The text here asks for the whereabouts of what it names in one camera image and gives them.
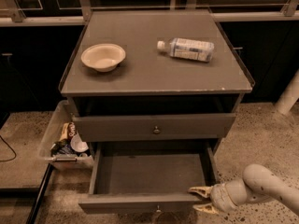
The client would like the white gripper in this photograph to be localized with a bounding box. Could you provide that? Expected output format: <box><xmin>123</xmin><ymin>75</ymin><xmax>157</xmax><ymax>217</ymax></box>
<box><xmin>188</xmin><ymin>184</ymin><xmax>236</xmax><ymax>215</ymax></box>

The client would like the grey drawer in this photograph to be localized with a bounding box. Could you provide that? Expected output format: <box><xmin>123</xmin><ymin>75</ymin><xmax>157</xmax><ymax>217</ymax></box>
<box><xmin>73</xmin><ymin>113</ymin><xmax>235</xmax><ymax>142</ymax></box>
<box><xmin>78</xmin><ymin>140</ymin><xmax>219</xmax><ymax>214</ymax></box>

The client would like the grey top drawer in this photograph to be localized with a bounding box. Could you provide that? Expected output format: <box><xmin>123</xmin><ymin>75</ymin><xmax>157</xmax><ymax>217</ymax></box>
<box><xmin>73</xmin><ymin>113</ymin><xmax>235</xmax><ymax>142</ymax></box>

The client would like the grey drawer cabinet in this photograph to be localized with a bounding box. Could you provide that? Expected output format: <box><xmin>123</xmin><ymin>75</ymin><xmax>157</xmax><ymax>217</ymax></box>
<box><xmin>57</xmin><ymin>9</ymin><xmax>256</xmax><ymax>161</ymax></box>

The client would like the white cup in bin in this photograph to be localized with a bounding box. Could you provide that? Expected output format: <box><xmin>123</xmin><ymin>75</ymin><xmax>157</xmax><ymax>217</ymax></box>
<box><xmin>70</xmin><ymin>133</ymin><xmax>89</xmax><ymax>153</ymax></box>

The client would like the clear plastic water bottle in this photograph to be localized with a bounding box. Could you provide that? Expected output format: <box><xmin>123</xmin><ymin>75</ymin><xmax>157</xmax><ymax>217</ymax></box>
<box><xmin>157</xmin><ymin>37</ymin><xmax>215</xmax><ymax>63</ymax></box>

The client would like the snack bag in bin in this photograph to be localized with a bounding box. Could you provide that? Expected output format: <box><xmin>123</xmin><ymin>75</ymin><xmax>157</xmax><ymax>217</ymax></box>
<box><xmin>60</xmin><ymin>122</ymin><xmax>77</xmax><ymax>141</ymax></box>

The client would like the clear plastic storage bin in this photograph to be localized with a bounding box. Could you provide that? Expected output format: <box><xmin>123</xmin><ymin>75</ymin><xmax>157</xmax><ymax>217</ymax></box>
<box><xmin>38</xmin><ymin>100</ymin><xmax>94</xmax><ymax>170</ymax></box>

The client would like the metal railing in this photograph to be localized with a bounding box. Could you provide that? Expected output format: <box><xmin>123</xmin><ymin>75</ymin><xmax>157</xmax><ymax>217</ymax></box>
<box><xmin>0</xmin><ymin>0</ymin><xmax>299</xmax><ymax>26</ymax></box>

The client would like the white post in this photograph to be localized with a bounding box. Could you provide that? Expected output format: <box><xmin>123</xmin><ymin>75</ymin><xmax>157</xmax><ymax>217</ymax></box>
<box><xmin>275</xmin><ymin>69</ymin><xmax>299</xmax><ymax>115</ymax></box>

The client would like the black floor cable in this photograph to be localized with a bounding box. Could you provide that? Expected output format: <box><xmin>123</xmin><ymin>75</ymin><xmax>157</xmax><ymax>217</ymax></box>
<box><xmin>0</xmin><ymin>135</ymin><xmax>17</xmax><ymax>163</ymax></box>

